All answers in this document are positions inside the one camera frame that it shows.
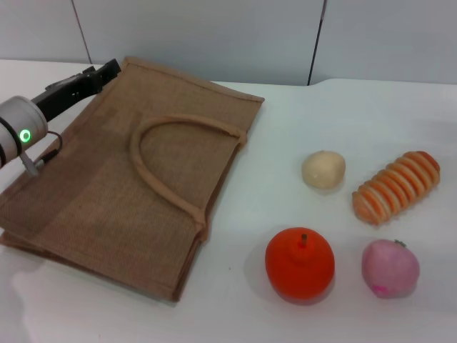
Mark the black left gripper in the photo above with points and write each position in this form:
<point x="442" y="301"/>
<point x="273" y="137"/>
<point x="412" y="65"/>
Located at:
<point x="64" y="94"/>

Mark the brown jute handbag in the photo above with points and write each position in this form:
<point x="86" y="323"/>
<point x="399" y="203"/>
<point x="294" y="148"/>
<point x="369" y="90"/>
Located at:
<point x="107" y="186"/>

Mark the orange toy fruit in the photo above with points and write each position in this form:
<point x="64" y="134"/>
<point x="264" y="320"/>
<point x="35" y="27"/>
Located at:
<point x="303" y="275"/>

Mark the beige round bun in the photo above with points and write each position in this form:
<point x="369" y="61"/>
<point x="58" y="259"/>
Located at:
<point x="323" y="173"/>

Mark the orange striped bread roll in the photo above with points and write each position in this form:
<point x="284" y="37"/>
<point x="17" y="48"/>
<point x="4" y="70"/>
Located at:
<point x="396" y="187"/>

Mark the pink toy peach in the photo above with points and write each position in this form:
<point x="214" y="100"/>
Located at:
<point x="389" y="269"/>

